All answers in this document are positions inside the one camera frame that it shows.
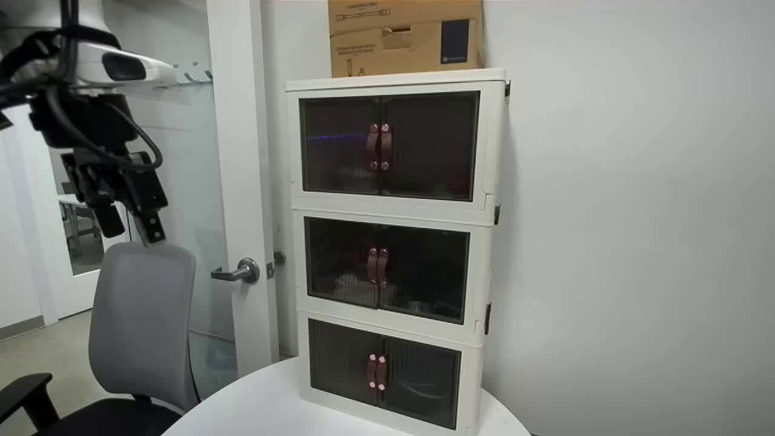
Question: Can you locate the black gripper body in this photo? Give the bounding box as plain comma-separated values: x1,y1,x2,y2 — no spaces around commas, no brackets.
58,147,168,212

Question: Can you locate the silver door lever handle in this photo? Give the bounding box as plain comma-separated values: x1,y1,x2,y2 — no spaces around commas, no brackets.
208,256,260,285

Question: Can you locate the white coat hook rack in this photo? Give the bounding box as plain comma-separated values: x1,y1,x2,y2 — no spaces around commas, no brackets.
172,67,216,89

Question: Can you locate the white stackable cabinet unit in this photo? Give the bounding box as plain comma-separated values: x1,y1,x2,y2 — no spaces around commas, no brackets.
294,310,490,436
285,67,509,228
291,202,499,349

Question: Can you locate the grey office chair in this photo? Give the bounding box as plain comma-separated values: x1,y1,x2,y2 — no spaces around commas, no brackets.
0,240,200,436

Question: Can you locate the cardboard box with dark label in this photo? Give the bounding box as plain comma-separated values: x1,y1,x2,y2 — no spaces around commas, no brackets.
326,0,487,79

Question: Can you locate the white room door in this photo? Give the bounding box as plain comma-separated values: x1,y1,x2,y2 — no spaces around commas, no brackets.
202,0,281,377

